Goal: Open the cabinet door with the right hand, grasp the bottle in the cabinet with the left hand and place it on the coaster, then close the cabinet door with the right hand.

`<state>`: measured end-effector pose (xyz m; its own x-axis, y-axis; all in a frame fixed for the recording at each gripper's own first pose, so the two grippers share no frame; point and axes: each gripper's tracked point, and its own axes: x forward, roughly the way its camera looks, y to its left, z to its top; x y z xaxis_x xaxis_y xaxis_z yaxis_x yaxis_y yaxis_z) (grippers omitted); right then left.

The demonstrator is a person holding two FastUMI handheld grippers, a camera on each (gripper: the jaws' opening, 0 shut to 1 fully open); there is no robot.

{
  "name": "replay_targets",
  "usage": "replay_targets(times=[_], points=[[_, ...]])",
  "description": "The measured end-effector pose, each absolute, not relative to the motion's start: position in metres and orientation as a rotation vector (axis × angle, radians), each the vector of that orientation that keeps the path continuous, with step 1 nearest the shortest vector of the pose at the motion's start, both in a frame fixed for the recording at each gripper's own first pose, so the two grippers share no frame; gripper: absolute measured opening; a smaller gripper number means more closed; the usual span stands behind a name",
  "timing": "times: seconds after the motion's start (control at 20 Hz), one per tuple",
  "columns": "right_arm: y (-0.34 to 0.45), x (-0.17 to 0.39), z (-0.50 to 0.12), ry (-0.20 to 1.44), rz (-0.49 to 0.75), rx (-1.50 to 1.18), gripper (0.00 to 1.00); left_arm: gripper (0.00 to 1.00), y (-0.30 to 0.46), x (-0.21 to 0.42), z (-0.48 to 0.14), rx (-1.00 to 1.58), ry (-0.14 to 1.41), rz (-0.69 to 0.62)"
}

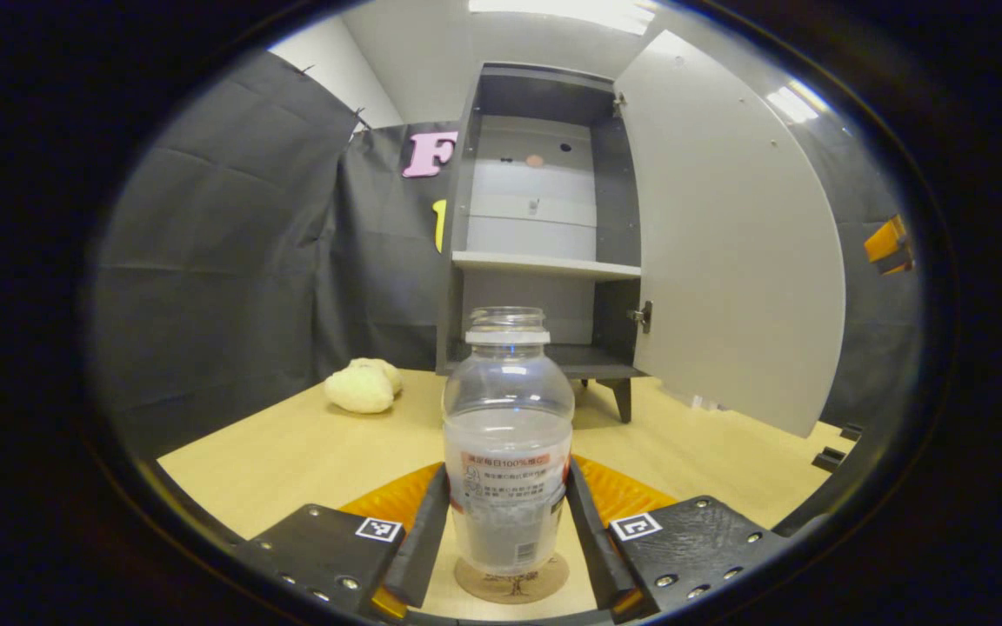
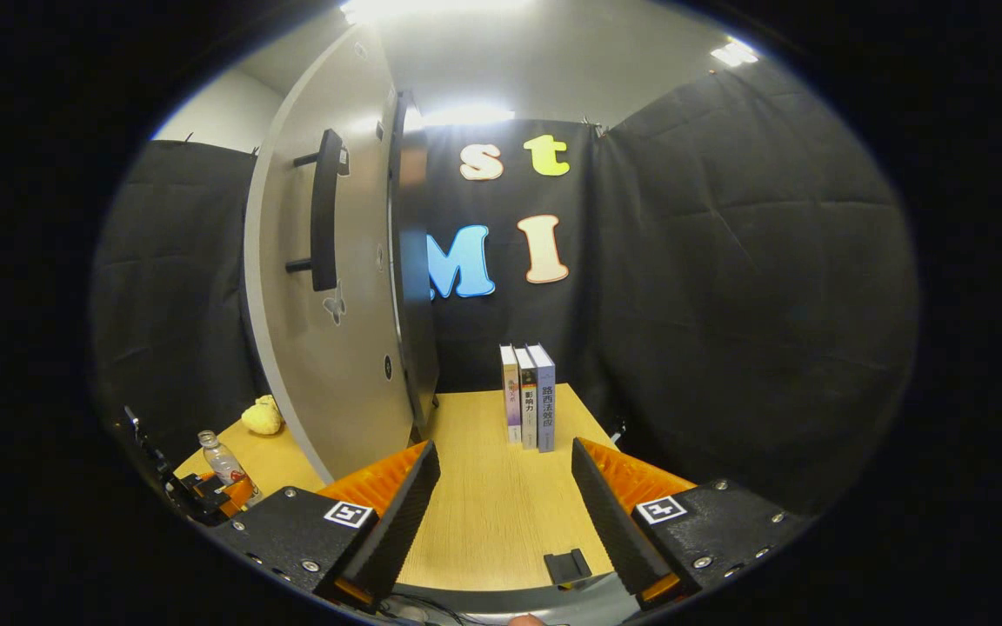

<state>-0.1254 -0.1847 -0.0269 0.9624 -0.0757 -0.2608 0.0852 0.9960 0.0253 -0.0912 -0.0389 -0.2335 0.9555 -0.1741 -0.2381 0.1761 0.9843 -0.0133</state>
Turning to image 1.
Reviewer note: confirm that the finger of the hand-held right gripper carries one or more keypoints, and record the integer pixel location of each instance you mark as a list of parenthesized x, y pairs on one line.
[(885, 242)]

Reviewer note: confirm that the grey cabinet door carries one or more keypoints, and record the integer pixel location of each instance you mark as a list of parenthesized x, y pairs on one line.
[(727, 243)]

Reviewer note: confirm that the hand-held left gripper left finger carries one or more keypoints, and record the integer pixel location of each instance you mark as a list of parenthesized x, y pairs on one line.
[(423, 548)]

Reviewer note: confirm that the white cabinet shelf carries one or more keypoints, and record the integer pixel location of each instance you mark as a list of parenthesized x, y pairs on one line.
[(544, 264)]

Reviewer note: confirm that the metal cabinet door hinge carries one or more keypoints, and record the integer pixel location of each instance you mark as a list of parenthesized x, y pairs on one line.
[(618, 104), (642, 316)]

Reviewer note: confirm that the black backdrop cloth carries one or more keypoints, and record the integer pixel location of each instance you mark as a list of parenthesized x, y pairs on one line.
[(223, 261)]

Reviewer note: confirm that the ceiling light panel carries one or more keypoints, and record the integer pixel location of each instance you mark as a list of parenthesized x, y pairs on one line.
[(562, 13), (797, 102)]

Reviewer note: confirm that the dark grey cabinet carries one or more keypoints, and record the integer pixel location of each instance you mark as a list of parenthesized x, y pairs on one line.
[(618, 217)]

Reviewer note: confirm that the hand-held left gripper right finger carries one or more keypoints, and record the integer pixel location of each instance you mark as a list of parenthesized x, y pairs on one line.
[(592, 548)]

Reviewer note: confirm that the cream plush toy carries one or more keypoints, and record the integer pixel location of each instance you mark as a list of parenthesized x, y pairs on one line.
[(360, 391)]

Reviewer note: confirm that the small black block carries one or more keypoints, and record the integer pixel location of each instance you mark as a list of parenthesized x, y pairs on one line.
[(830, 458), (851, 431)]

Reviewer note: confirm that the clear plastic bottle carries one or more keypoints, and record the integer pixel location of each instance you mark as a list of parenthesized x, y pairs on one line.
[(508, 417)]

